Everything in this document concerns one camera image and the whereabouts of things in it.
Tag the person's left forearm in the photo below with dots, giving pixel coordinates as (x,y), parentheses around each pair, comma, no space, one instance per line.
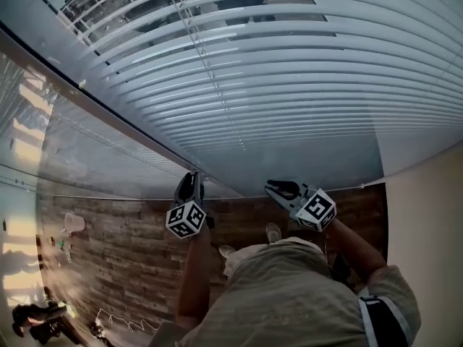
(193,277)

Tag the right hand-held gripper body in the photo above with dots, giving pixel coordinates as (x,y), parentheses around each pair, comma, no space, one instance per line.
(316,210)

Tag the small grey toy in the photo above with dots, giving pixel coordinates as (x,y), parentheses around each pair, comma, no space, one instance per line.
(68,257)

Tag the small dark toy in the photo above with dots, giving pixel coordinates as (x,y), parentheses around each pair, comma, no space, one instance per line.
(52,241)

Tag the black equipment on floor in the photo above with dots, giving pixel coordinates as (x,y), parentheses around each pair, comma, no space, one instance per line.
(36,314)

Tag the person's shoe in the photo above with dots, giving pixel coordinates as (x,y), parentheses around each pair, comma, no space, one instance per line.
(226,250)
(273,231)

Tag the person's light shorts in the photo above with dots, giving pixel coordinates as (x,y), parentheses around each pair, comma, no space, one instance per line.
(238,262)

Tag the pink bucket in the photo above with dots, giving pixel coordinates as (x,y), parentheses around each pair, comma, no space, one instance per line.
(74,223)

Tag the person's left shoe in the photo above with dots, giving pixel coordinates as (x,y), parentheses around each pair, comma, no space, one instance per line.
(226,250)

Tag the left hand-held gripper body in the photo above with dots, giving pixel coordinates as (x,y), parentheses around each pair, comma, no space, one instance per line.
(185,218)

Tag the person's right shoe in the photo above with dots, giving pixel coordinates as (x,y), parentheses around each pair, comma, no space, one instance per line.
(273,231)

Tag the small green toy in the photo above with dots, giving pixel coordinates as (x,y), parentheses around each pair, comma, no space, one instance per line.
(61,244)

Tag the person's t-shirt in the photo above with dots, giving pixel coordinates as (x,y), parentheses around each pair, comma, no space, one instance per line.
(289,302)

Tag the person's right forearm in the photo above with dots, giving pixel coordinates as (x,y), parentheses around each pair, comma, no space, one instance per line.
(354,251)

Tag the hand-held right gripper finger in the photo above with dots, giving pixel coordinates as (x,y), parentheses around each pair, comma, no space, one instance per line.
(289,184)
(285,202)

